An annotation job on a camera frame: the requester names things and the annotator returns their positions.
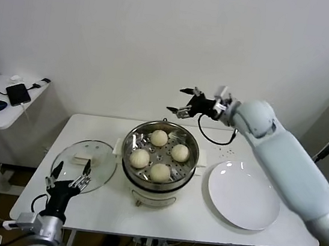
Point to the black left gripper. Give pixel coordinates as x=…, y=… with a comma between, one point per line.
x=61, y=194

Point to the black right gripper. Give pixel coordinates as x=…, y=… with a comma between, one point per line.
x=201, y=106

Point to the round glass pot lid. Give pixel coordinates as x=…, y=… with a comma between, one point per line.
x=101, y=163

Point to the white steamed baozi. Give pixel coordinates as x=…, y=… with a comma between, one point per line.
x=159, y=138
x=139, y=158
x=180, y=153
x=159, y=172

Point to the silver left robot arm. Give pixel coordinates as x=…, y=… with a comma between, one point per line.
x=47, y=230

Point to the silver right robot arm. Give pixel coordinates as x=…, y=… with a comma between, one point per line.
x=283, y=163

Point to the stainless steel steamer basket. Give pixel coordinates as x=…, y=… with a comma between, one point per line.
x=131, y=143

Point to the white right wrist plug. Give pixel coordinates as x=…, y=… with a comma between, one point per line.
x=220, y=106

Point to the white wrist plug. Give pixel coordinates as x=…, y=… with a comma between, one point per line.
x=11, y=225
x=220, y=106

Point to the white left wrist plug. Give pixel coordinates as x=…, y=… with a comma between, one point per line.
x=11, y=225

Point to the cream electric cooker pot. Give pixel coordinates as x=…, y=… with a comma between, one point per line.
x=151, y=198

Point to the black smartphone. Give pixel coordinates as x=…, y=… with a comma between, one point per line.
x=18, y=95

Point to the black usb adapter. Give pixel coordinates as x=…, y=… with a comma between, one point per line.
x=37, y=85

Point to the round white plate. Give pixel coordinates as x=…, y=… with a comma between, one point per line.
x=233, y=196

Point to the white power strip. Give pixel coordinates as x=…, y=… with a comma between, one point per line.
x=151, y=243

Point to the small white round case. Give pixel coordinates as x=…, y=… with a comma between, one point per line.
x=14, y=79

